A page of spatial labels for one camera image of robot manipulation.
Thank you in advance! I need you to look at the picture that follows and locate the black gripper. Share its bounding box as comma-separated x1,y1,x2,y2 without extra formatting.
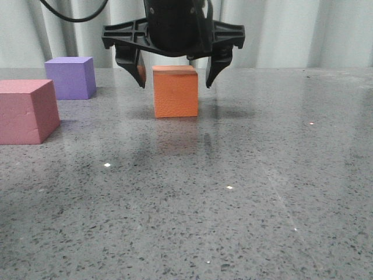
102,1,245,88

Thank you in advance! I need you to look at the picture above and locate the orange foam cube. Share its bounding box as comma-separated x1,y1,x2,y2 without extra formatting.
152,65,198,118

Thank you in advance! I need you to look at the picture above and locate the grey-white curtain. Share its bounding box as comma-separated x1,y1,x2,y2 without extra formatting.
1,1,372,68

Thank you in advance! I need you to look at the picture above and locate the purple foam cube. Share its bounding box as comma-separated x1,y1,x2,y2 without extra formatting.
44,57,97,100

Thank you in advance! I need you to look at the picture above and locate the red foam cube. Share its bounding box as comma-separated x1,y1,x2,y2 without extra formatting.
1,79,60,145

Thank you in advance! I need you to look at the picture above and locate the black cable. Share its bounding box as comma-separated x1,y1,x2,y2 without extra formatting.
39,0,110,23

